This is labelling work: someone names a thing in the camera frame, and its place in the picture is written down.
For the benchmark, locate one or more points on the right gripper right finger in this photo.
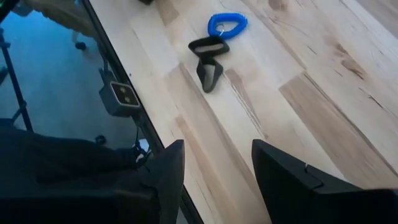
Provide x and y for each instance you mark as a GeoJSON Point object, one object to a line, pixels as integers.
{"type": "Point", "coordinates": [289, 193]}

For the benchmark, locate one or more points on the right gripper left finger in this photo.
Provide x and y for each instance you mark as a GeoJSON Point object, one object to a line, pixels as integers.
{"type": "Point", "coordinates": [164, 193]}

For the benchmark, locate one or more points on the black office chair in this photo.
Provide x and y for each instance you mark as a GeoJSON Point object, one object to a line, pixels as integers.
{"type": "Point", "coordinates": [62, 161]}

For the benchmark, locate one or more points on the black chair caster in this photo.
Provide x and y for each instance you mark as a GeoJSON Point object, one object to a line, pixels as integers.
{"type": "Point", "coordinates": [81, 45]}
{"type": "Point", "coordinates": [100, 140]}

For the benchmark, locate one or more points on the black stand pole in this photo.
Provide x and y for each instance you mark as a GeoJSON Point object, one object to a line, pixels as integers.
{"type": "Point", "coordinates": [18, 90]}

